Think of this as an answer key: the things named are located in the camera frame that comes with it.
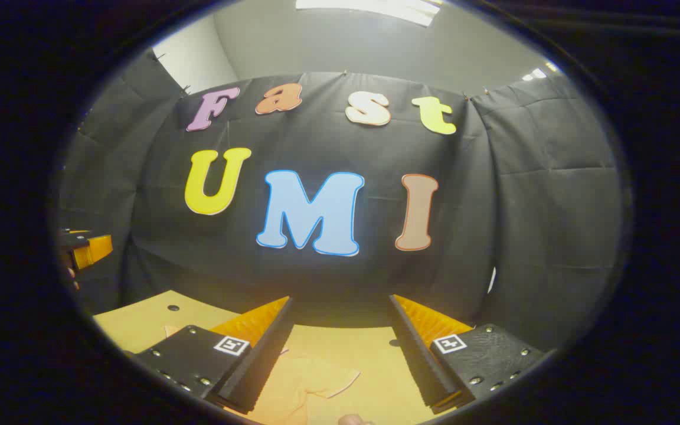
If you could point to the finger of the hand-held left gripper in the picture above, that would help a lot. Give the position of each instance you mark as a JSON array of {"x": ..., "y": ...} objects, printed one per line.
[{"x": 95, "y": 249}]

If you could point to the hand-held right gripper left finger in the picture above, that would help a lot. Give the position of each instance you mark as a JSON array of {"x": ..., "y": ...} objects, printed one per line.
[{"x": 263, "y": 360}]

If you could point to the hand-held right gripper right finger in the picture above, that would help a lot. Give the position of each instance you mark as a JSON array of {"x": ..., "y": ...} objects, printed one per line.
[{"x": 422, "y": 360}]

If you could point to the orange T-shirt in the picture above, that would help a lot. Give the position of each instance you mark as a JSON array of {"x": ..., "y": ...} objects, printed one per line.
[{"x": 298, "y": 383}]

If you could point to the black backdrop cloth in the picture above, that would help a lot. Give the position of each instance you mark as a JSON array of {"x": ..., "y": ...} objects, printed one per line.
[{"x": 328, "y": 271}]

